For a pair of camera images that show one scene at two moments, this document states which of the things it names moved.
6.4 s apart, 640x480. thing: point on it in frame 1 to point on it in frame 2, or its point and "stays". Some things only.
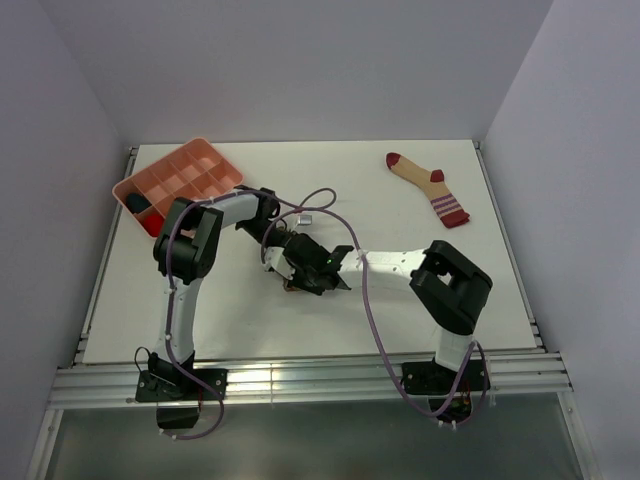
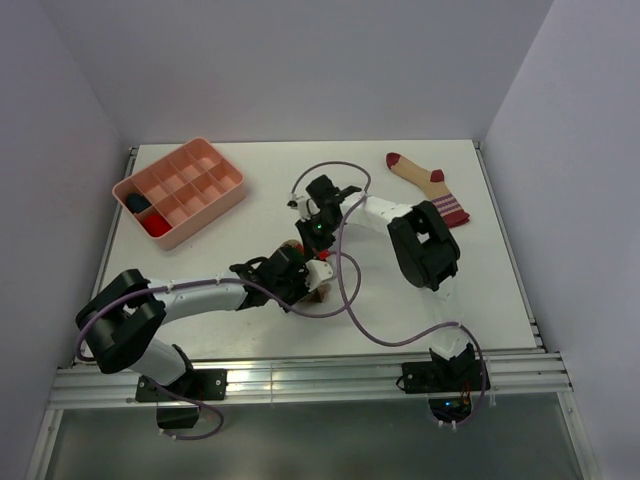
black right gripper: x=295 y=282 to x=305 y=231
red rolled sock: x=153 y=223 stays
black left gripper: x=285 y=234 to x=301 y=275
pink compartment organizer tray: x=194 y=169 stays
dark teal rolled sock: x=137 y=202 stays
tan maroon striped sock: x=434 y=184 stays
